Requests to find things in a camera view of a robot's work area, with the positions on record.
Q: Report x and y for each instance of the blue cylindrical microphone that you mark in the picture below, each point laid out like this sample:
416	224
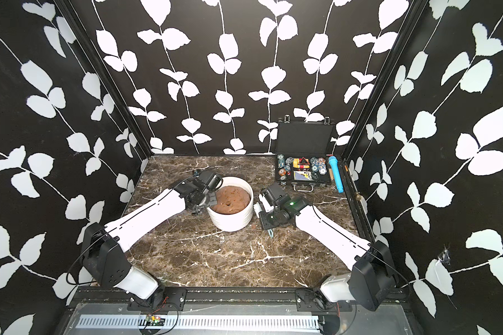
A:
333	162

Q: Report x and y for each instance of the brown mud in pot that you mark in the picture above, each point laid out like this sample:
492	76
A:
231	200

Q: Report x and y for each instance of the black open poker chip case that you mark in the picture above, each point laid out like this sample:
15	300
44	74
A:
302	152

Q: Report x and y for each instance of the small circuit board with wires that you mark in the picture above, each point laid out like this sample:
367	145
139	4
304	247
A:
152	321

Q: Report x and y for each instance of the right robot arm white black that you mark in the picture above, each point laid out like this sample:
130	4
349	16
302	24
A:
373	274

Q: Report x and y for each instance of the white perforated rail strip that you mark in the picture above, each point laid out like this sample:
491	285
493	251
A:
275	323

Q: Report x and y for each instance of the white ribbed ceramic pot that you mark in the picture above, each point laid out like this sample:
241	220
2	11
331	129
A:
234	222

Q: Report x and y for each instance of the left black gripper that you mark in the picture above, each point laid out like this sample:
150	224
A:
213	201

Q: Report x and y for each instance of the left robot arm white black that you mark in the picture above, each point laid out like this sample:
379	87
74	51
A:
104	248

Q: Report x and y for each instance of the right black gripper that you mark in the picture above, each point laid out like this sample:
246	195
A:
264	222

